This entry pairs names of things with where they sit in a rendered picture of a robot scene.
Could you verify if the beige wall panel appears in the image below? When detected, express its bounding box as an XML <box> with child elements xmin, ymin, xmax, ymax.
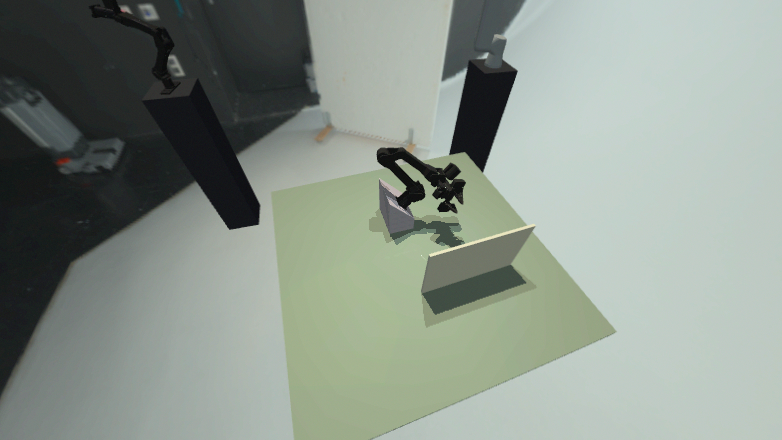
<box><xmin>421</xmin><ymin>224</ymin><xmax>536</xmax><ymax>293</ymax></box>

